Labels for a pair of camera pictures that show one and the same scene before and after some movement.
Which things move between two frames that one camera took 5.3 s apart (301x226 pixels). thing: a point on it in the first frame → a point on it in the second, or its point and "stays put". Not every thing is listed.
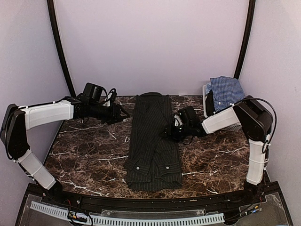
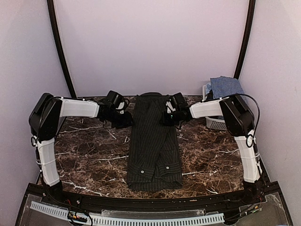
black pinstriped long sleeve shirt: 154,163 stays put
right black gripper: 170,134 → 166,121
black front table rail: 150,203 stays put
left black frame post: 52,17 stays put
